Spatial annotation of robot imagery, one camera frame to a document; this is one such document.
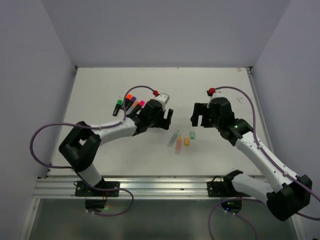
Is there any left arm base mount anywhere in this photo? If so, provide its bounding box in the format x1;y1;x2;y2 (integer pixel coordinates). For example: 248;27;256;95
74;181;121;210

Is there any orange cap black highlighter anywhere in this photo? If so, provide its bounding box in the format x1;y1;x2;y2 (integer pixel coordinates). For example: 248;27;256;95
122;93;132;110

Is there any green cap black highlighter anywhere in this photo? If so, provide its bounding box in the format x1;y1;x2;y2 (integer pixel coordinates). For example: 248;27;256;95
112;99;123;117

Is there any aluminium rail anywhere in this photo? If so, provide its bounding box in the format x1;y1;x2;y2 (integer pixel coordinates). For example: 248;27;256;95
33;176;276;201

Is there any pastel green cap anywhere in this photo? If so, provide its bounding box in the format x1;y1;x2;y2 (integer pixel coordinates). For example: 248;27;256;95
189;130;196;140

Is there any peach cap clear highlighter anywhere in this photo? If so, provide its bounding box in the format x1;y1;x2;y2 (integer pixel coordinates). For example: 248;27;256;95
126;100;139;114

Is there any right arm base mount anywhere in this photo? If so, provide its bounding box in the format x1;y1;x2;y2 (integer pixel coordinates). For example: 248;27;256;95
206;170;250;214

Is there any pastel orange cap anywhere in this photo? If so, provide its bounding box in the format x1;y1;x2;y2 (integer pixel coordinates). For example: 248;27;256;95
183;137;190;146

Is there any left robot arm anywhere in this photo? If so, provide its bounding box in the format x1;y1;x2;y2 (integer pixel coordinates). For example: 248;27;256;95
58;93;174;197

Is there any purple cap black highlighter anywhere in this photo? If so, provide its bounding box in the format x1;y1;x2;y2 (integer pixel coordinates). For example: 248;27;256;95
125;96;136;112

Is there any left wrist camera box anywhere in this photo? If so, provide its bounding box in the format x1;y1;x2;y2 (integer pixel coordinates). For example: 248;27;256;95
154;92;170;111

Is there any pastel green highlighter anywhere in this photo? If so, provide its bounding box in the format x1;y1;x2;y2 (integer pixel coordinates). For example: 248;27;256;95
167;130;179;148

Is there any pink cap black highlighter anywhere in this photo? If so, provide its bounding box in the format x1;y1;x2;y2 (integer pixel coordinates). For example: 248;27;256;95
132;100;145;113

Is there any pastel orange highlighter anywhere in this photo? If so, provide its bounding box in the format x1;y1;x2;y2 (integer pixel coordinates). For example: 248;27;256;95
175;135;182;155

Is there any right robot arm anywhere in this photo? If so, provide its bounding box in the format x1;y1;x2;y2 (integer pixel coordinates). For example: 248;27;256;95
190;97;313;221

